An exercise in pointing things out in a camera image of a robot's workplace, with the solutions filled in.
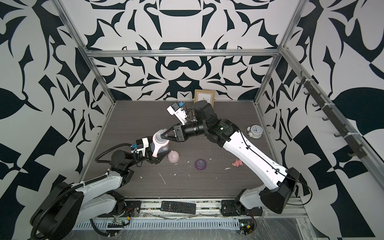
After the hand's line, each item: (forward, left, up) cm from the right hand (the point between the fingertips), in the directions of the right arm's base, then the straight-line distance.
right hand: (163, 134), depth 59 cm
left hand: (+4, +2, -11) cm, 12 cm away
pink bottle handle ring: (-3, +3, -4) cm, 5 cm away
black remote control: (-19, -4, -35) cm, 40 cm away
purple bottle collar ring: (+2, -15, -34) cm, 38 cm away
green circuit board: (-27, -36, -38) cm, 59 cm away
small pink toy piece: (+3, -37, -35) cm, 51 cm away
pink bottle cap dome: (+6, 0, -32) cm, 32 cm away
